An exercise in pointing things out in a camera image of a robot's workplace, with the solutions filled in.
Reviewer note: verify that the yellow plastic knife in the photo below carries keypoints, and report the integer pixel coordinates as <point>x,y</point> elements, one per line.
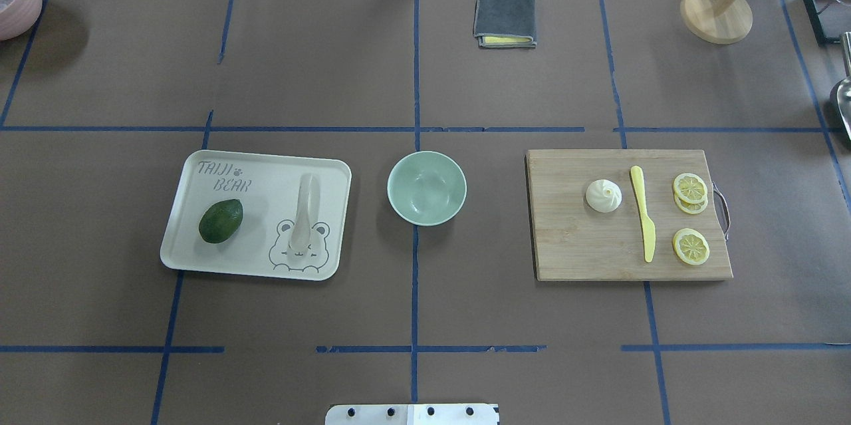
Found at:
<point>649,238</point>

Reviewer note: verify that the white ceramic spoon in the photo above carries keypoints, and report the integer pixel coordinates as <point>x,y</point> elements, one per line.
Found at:
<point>306,211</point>

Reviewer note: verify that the lower lemon slice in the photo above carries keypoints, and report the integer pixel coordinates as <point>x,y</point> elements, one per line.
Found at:
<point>691,246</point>

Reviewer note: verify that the black square frame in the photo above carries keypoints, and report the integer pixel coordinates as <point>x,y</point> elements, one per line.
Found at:
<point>829,19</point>

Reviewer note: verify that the middle lemon slice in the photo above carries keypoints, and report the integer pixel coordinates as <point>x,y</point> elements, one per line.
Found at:
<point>691,208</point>

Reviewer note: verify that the upper lemon slice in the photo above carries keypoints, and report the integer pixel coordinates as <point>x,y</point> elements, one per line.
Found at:
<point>690,189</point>

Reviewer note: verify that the white steamed bun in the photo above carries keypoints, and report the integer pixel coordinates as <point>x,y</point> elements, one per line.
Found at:
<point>603,196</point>

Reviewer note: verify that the green avocado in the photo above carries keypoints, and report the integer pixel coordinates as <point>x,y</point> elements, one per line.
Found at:
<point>221,221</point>

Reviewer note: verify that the wooden mug stand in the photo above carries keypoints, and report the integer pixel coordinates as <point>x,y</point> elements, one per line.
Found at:
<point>721,22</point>

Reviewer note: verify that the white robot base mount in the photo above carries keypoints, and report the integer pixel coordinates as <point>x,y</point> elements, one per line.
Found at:
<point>435,413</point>

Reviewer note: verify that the lemon slice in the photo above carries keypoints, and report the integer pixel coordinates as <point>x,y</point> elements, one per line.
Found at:
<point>690,189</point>
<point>691,246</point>
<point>691,208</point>

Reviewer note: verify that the white bear tray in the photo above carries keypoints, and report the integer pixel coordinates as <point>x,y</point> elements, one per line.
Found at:
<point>259,215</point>

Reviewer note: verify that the steel scoop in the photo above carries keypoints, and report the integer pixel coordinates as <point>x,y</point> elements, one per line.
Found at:
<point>841,91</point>

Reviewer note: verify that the green ceramic bowl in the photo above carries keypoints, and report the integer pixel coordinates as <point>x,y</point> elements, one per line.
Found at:
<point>426,188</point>

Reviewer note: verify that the bamboo cutting board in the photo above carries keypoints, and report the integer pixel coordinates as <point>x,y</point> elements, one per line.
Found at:
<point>573,242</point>

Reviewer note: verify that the grey folded cloth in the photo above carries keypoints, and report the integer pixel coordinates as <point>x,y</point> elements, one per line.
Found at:
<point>505,24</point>

